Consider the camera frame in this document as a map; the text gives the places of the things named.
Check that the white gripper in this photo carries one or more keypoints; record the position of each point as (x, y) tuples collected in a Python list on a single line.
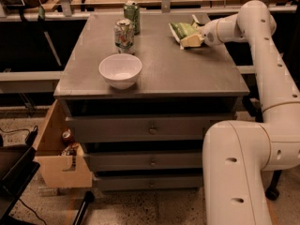
[(208, 32)]

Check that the green jalapeno chip bag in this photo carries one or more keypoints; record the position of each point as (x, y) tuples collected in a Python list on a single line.
[(181, 30)]

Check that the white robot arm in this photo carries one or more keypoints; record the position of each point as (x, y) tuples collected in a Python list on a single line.
[(234, 153)]

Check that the white bowl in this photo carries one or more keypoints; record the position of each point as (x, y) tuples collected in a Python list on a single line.
[(120, 70)]

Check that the green soda can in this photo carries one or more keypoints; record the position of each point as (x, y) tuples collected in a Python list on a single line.
[(132, 12)]

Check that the white soda can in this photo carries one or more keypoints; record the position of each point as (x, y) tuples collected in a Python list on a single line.
[(124, 36)]

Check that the top grey drawer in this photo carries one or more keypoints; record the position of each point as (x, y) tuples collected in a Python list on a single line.
[(140, 128)]

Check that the grey drawer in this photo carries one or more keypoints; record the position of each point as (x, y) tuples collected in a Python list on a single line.
[(118, 183), (145, 160), (140, 128)]

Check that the grey drawer cabinet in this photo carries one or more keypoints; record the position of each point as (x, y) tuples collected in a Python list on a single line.
[(173, 81)]

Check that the middle grey drawer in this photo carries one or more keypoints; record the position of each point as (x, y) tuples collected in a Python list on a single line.
[(145, 160)]

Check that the bottom grey drawer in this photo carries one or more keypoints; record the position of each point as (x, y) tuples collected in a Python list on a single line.
[(118, 183)]

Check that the red can in box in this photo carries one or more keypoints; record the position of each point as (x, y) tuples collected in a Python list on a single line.
[(67, 137)]

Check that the black power adapter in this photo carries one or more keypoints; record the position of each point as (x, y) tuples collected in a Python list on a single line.
[(32, 136)]

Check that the wooden side box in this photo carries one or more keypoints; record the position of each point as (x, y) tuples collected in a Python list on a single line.
[(61, 166)]

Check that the black stand at left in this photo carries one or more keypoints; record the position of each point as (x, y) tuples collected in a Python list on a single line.
[(17, 168)]

